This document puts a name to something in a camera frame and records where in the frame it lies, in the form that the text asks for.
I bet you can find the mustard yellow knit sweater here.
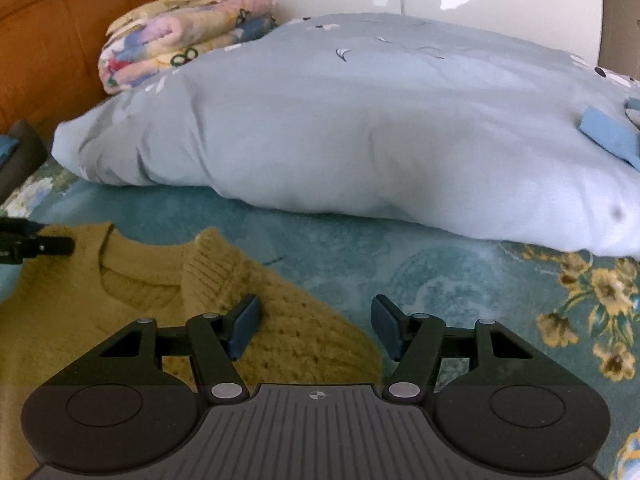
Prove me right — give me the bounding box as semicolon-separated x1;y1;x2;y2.
1;223;382;479

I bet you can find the dark grey bolster pillow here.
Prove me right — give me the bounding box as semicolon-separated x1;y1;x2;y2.
1;120;49;202

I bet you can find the blue pillow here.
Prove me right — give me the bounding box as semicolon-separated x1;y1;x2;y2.
0;136;20;166

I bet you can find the teal floral bed sheet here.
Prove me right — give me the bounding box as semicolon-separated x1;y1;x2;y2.
2;170;639;479

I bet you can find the orange wooden headboard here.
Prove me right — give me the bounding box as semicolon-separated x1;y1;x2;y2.
1;0;153;136

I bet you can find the light blue folded duvet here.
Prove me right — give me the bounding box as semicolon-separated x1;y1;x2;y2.
52;14;639;257

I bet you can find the colourful folded floral blanket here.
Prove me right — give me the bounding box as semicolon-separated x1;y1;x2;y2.
98;0;276;96

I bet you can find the bright blue fleece jacket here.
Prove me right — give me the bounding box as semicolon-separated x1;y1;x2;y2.
578;99;639;170

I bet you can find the beige room door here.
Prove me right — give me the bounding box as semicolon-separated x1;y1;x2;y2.
599;0;639;79

